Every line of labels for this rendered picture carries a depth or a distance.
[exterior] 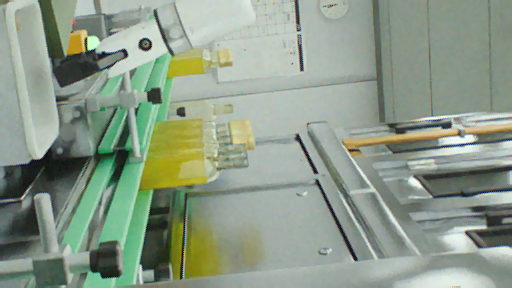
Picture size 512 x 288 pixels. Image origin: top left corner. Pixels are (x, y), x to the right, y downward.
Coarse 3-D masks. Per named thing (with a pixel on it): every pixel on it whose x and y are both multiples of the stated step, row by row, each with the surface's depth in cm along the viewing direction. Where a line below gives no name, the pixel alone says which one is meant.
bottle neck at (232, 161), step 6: (222, 156) 131; (228, 156) 131; (234, 156) 131; (240, 156) 131; (246, 156) 131; (222, 162) 131; (228, 162) 131; (234, 162) 131; (240, 162) 131; (246, 162) 131; (222, 168) 131; (228, 168) 131; (234, 168) 131; (240, 168) 132
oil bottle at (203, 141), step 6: (192, 138) 139; (198, 138) 139; (204, 138) 139; (210, 138) 139; (150, 144) 139; (156, 144) 138; (162, 144) 138; (168, 144) 137; (174, 144) 137; (180, 144) 136; (186, 144) 136; (192, 144) 136; (198, 144) 135; (204, 144) 135; (210, 144) 135; (216, 144) 137; (150, 150) 135; (156, 150) 135; (162, 150) 135
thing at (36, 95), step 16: (16, 0) 103; (32, 0) 110; (32, 16) 114; (16, 32) 114; (32, 32) 115; (16, 48) 99; (32, 48) 115; (16, 64) 100; (32, 64) 116; (48, 64) 116; (16, 80) 101; (32, 80) 116; (48, 80) 117; (32, 96) 117; (48, 96) 117; (32, 112) 117; (48, 112) 118; (32, 128) 102; (48, 128) 117; (32, 144) 102; (48, 144) 110
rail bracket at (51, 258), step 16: (48, 208) 58; (48, 224) 58; (48, 240) 58; (112, 240) 59; (48, 256) 58; (64, 256) 58; (80, 256) 59; (96, 256) 58; (112, 256) 58; (0, 272) 58; (16, 272) 58; (32, 272) 58; (48, 272) 58; (64, 272) 58; (80, 272) 59; (96, 272) 59; (112, 272) 58
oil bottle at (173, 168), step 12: (156, 156) 131; (168, 156) 130; (180, 156) 130; (192, 156) 129; (204, 156) 129; (216, 156) 130; (144, 168) 130; (156, 168) 130; (168, 168) 130; (180, 168) 130; (192, 168) 130; (204, 168) 130; (216, 168) 130; (144, 180) 130; (156, 180) 130; (168, 180) 130; (180, 180) 130; (192, 180) 130; (204, 180) 130
